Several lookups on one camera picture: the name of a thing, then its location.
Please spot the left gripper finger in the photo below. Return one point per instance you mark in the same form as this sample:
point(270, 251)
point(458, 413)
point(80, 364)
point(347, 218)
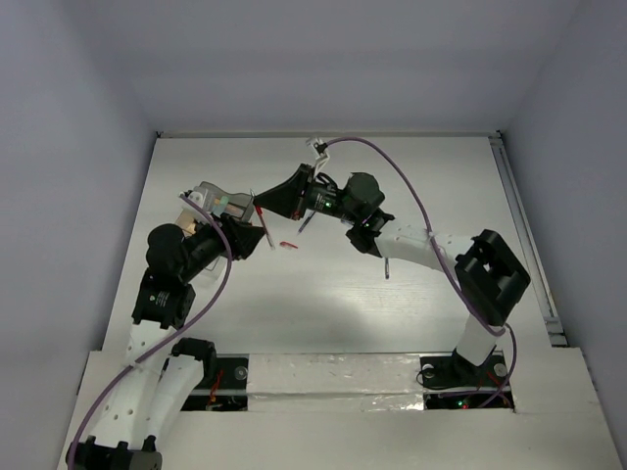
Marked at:
point(231, 224)
point(248, 238)

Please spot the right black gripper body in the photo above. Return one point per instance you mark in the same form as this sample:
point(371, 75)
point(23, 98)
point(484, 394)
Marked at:
point(322, 197)

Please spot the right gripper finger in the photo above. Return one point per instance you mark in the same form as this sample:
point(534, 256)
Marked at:
point(290, 209)
point(291, 189)

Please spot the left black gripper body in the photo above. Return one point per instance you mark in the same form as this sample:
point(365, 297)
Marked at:
point(232, 236)

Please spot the light green marker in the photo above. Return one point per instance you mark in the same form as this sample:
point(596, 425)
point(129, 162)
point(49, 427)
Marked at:
point(220, 205)

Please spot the red pen clear barrel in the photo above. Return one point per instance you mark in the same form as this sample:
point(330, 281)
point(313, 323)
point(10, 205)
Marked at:
point(261, 217)

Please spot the red pen cap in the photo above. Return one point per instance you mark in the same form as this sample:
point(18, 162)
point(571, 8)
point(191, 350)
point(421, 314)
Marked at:
point(288, 245)

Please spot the orange pastel marker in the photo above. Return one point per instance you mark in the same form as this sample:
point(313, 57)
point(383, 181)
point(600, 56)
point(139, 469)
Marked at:
point(235, 211)

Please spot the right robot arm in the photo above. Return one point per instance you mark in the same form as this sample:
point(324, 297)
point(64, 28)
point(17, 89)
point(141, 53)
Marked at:
point(483, 269)

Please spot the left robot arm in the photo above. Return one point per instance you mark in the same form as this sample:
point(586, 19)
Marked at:
point(126, 427)

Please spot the grey translucent container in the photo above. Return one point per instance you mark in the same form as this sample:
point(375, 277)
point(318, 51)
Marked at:
point(243, 200)

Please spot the purple ink pen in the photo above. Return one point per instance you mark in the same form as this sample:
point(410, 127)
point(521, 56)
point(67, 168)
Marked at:
point(304, 225)

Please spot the orange translucent container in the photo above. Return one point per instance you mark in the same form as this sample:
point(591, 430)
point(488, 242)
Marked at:
point(188, 221)

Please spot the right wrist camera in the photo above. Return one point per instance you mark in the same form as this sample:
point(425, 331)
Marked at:
point(319, 149)

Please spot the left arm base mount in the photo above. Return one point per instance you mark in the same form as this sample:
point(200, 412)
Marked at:
point(223, 387)

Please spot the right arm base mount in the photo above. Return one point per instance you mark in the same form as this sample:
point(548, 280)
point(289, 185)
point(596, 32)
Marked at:
point(450, 382)

